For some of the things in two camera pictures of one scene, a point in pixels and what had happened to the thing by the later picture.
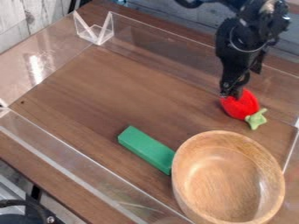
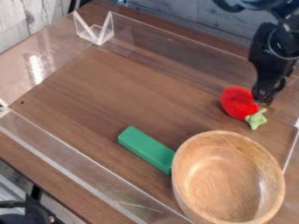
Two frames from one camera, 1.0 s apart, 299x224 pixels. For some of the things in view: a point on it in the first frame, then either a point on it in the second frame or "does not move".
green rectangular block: x=152 y=150 does not move
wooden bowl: x=228 y=179 does not move
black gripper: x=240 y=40 to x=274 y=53
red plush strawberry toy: x=245 y=108 does not move
